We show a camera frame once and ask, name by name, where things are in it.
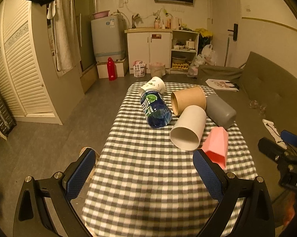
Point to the white patterned paper cup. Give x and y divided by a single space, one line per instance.
155 83

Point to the white washing machine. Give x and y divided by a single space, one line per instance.
108 38

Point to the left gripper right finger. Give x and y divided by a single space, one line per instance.
256 216

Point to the paper sheet on sofa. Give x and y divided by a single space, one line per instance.
223 85

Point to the white louvered wardrobe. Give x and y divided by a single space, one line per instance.
29 82

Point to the grey plastic cup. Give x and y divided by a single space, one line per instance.
219 111

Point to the blue plastic water bottle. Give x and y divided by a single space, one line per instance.
156 111

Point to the white door with handle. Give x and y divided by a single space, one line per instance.
224 24

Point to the red thermos bottle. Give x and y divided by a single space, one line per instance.
112 75

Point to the white kitchen cabinet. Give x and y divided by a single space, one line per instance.
176 49

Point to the grey checked tablecloth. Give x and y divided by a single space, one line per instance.
143 185

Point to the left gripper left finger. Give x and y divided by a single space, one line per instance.
32 217

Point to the white plastic bags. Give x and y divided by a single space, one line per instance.
207 57

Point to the printed paper bag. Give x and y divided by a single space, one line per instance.
139 69

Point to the white electric kettle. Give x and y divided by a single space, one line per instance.
175 23

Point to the black metal case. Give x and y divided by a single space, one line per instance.
6 121

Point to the white plastic cup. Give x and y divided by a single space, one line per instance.
189 128

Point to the small waste bin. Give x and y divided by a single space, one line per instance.
157 69

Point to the grey sofa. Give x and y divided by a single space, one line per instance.
266 91

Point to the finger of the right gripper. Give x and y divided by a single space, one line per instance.
289 137
270 149

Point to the hanging white towel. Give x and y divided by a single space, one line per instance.
65 35

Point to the pink basin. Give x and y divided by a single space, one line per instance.
101 14

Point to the brown paper cup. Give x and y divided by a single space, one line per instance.
184 98

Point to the pink angular cup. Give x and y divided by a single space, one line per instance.
216 146

